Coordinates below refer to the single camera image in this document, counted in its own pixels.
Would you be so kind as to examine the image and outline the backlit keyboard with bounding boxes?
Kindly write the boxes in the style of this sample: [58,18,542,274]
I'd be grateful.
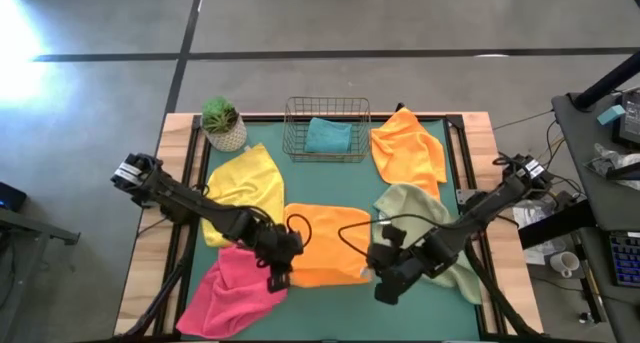
[607,230,640,289]

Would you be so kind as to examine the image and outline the black wire basket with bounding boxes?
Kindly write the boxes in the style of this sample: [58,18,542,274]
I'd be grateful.
[282,96,372,163]

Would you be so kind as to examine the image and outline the grey metal cart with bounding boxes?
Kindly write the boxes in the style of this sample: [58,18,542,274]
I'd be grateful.
[0,207,81,343]

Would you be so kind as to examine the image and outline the blue microfiber towel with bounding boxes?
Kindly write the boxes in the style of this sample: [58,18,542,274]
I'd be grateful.
[304,116,354,155]

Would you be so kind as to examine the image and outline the crumpled plastic bag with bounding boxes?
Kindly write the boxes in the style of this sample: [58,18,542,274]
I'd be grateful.
[584,142,640,192]

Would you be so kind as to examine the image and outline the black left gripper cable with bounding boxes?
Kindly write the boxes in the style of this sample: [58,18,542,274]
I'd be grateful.
[283,212,314,252]

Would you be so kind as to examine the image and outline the yellow microfiber towel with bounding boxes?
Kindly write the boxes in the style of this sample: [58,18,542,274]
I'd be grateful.
[199,142,286,249]

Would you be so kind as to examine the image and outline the potted plant patterned white pot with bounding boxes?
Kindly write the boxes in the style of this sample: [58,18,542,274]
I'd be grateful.
[200,95,249,153]

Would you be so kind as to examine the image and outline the tangled floor cables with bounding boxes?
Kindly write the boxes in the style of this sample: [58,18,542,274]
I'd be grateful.
[492,107,586,214]

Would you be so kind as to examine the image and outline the dark grey side desk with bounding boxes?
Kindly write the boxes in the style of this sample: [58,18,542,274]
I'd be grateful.
[551,90,640,343]

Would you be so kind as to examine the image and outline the black device blue light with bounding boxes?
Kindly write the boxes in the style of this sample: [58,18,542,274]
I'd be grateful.
[0,180,29,214]

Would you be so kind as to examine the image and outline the light blue box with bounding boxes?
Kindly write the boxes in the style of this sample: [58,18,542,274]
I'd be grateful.
[596,104,628,127]

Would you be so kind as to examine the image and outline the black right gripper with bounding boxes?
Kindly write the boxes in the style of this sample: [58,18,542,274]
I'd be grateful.
[368,235,446,307]

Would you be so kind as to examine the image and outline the pink microfiber towel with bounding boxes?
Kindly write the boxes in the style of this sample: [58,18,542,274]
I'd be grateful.
[175,243,290,340]

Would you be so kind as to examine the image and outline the white mug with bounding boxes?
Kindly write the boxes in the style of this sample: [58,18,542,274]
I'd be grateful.
[549,251,581,279]

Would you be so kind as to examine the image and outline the orange microfiber towel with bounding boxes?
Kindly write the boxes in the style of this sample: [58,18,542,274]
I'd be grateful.
[283,202,374,289]
[369,106,449,202]

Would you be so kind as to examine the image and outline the light green microfiber towel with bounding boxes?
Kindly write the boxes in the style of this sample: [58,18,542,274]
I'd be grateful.
[370,182,484,305]

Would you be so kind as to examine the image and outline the white papers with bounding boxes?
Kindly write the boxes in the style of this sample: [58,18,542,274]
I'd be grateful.
[509,202,569,267]

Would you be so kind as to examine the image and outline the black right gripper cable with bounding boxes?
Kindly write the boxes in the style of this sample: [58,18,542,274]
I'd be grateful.
[338,212,484,259]

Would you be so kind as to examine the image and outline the black desk support bar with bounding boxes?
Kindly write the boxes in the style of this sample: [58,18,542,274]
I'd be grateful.
[517,198,599,250]

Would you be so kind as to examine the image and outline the black pole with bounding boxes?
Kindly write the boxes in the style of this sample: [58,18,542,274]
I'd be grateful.
[572,50,640,112]

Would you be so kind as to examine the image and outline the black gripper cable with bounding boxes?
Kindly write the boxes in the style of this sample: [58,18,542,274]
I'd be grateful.
[338,212,484,259]
[283,212,314,252]

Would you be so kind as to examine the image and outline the black support strut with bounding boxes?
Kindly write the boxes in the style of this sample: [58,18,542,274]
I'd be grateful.
[119,260,191,340]
[462,237,541,342]

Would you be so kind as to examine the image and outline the black table frame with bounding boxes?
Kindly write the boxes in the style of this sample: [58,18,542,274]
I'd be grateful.
[153,112,504,343]

